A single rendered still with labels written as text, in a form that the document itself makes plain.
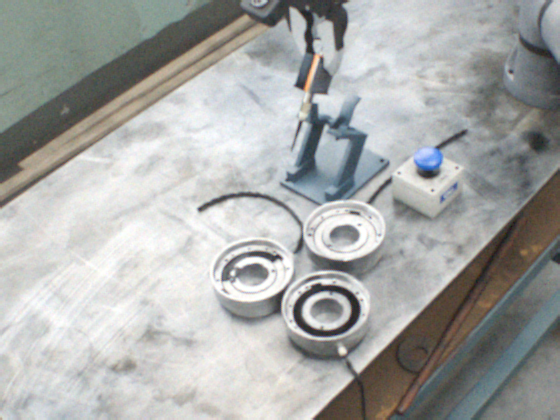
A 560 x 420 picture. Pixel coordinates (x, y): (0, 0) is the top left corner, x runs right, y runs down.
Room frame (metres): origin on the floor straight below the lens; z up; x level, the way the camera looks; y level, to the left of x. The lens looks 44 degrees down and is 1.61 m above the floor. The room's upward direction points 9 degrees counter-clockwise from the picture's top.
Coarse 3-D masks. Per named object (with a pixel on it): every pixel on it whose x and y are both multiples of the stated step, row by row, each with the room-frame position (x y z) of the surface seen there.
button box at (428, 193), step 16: (448, 160) 0.84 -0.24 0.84; (400, 176) 0.82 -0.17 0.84; (416, 176) 0.82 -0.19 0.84; (432, 176) 0.81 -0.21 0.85; (448, 176) 0.81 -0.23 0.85; (400, 192) 0.82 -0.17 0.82; (416, 192) 0.80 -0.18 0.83; (432, 192) 0.78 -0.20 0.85; (448, 192) 0.80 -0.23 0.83; (416, 208) 0.80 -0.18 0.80; (432, 208) 0.78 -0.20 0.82
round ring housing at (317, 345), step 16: (320, 272) 0.68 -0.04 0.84; (336, 272) 0.67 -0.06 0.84; (288, 288) 0.66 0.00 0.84; (304, 288) 0.66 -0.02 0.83; (352, 288) 0.65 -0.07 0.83; (288, 304) 0.64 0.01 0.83; (304, 304) 0.64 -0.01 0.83; (320, 304) 0.65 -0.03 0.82; (336, 304) 0.64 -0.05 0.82; (368, 304) 0.62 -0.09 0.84; (288, 320) 0.61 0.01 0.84; (368, 320) 0.60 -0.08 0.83; (304, 336) 0.58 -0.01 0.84; (336, 336) 0.58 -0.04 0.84; (352, 336) 0.58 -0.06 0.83; (320, 352) 0.58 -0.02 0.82; (336, 352) 0.58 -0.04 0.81
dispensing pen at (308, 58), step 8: (304, 56) 0.89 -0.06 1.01; (312, 56) 0.88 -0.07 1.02; (304, 64) 0.88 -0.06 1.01; (304, 72) 0.87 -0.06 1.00; (296, 80) 0.87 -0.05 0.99; (304, 80) 0.87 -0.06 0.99; (304, 88) 0.86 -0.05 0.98; (304, 96) 0.87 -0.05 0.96; (312, 96) 0.87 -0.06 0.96; (304, 104) 0.86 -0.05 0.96; (304, 112) 0.86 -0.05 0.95; (304, 120) 0.86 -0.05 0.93; (296, 136) 0.85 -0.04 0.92
